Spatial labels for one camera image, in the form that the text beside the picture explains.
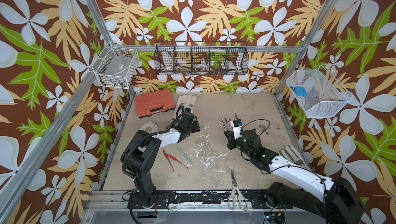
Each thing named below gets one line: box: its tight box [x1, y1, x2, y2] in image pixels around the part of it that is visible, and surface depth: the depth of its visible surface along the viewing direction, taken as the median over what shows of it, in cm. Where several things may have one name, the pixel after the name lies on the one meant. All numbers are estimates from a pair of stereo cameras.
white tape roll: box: [139, 121, 159, 134], surface depth 103 cm
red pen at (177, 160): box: [167, 153, 189, 169], surface depth 90 cm
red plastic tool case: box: [135, 88, 176, 119], surface depth 110 cm
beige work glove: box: [172, 94, 197, 119], surface depth 117 cm
